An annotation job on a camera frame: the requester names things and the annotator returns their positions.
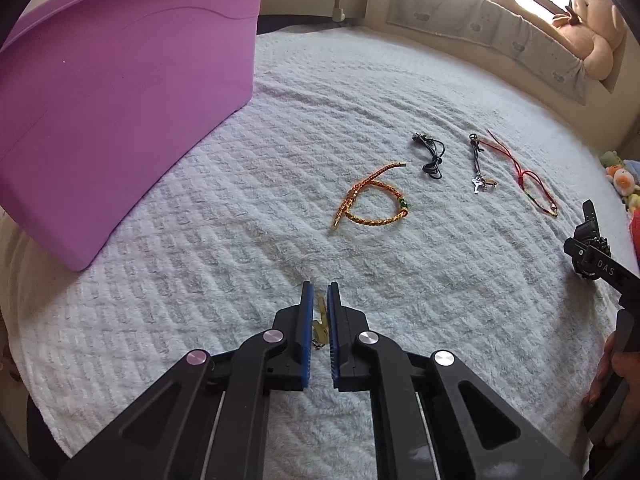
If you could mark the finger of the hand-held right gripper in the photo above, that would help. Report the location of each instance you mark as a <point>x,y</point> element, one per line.
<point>600,265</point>

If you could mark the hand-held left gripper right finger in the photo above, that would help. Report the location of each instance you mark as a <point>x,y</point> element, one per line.
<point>334,335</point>

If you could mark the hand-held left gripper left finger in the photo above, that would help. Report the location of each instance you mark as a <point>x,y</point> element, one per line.
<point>306,335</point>

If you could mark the black wrist watch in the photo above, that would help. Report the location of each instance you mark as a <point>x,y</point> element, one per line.
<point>590,217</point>

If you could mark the purple plastic bin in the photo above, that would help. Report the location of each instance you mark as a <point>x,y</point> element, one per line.
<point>100,110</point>

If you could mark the person's right hand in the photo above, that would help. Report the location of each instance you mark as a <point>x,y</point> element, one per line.
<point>627,395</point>

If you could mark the red floral pillow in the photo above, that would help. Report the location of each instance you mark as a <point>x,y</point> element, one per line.
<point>636,235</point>

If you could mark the white duck plush toy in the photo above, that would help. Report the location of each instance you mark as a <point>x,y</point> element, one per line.
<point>620,179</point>

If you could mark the light quilted blanket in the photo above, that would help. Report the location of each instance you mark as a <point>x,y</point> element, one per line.
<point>250,260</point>

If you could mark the blue cloth item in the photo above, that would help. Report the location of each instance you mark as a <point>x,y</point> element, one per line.
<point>634,166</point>

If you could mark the green plush toy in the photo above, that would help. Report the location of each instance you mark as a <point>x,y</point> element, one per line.
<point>611,159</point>

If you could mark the beige teddy bear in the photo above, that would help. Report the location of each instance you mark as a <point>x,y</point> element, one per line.
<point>585,30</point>

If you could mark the grey window seat cushion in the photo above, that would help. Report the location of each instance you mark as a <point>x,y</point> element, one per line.
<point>475,25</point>

